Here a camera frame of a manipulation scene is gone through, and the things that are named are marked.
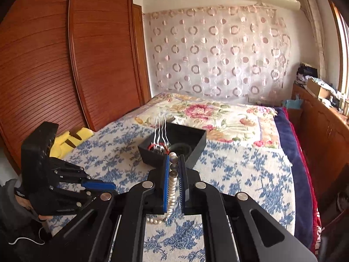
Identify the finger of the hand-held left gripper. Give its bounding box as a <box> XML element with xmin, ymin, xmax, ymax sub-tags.
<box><xmin>50</xmin><ymin>157</ymin><xmax>116</xmax><ymax>192</ymax></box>
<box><xmin>48</xmin><ymin>181</ymin><xmax>120</xmax><ymax>210</ymax></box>

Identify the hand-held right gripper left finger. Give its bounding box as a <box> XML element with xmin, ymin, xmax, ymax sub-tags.
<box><xmin>46</xmin><ymin>155</ymin><xmax>171</xmax><ymax>262</ymax></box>

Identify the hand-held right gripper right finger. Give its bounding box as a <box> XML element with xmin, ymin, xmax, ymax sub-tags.
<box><xmin>178</xmin><ymin>154</ymin><xmax>318</xmax><ymax>262</ymax></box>

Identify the white pearl necklace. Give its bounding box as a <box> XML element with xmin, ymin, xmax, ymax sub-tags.
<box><xmin>147</xmin><ymin>153</ymin><xmax>180</xmax><ymax>225</ymax></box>

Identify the black square box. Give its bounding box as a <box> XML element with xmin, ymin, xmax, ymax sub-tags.
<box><xmin>137</xmin><ymin>122</ymin><xmax>207</xmax><ymax>169</ymax></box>

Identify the silver wavy hair comb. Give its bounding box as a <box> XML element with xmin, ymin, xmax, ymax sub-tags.
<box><xmin>152</xmin><ymin>114</ymin><xmax>169</xmax><ymax>147</ymax></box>

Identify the person's left forearm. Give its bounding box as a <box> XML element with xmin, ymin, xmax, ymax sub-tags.
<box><xmin>0</xmin><ymin>179</ymin><xmax>55</xmax><ymax>262</ymax></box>

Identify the person's left hand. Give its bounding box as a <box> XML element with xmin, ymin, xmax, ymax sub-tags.
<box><xmin>17</xmin><ymin>196</ymin><xmax>48</xmax><ymax>223</ymax></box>

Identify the yellow plush toy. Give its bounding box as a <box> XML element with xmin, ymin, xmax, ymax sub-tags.
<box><xmin>50</xmin><ymin>127</ymin><xmax>95</xmax><ymax>158</ymax></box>

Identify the blue floral blanket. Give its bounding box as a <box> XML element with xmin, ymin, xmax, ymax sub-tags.
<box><xmin>45</xmin><ymin>118</ymin><xmax>297</xmax><ymax>262</ymax></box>

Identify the pink floral quilt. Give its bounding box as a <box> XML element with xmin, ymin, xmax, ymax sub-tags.
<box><xmin>135</xmin><ymin>92</ymin><xmax>282</xmax><ymax>150</ymax></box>

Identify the brown slatted wooden wardrobe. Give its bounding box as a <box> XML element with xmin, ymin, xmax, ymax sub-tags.
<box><xmin>0</xmin><ymin>0</ymin><xmax>152</xmax><ymax>176</ymax></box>

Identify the dark blue blanket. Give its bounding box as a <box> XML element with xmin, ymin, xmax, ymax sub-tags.
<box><xmin>273</xmin><ymin>106</ymin><xmax>323</xmax><ymax>253</ymax></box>

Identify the sheer circle-patterned curtain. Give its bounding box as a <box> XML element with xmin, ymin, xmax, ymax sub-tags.
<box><xmin>148</xmin><ymin>4</ymin><xmax>291</xmax><ymax>107</ymax></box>

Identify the long wooden cabinet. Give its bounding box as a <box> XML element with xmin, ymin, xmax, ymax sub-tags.
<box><xmin>287</xmin><ymin>83</ymin><xmax>349</xmax><ymax>211</ymax></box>

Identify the open cardboard box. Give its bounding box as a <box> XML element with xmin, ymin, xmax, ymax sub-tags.
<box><xmin>306</xmin><ymin>78</ymin><xmax>332</xmax><ymax>99</ymax></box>

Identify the pile of dark clutter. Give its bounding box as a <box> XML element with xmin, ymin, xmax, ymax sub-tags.
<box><xmin>296</xmin><ymin>63</ymin><xmax>318</xmax><ymax>86</ymax></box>

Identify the wooden framed window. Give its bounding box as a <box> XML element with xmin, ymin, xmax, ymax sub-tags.
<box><xmin>328</xmin><ymin>0</ymin><xmax>349</xmax><ymax>95</ymax></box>

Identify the thin white cord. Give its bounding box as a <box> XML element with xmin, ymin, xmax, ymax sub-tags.
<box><xmin>8</xmin><ymin>224</ymin><xmax>46</xmax><ymax>245</ymax></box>

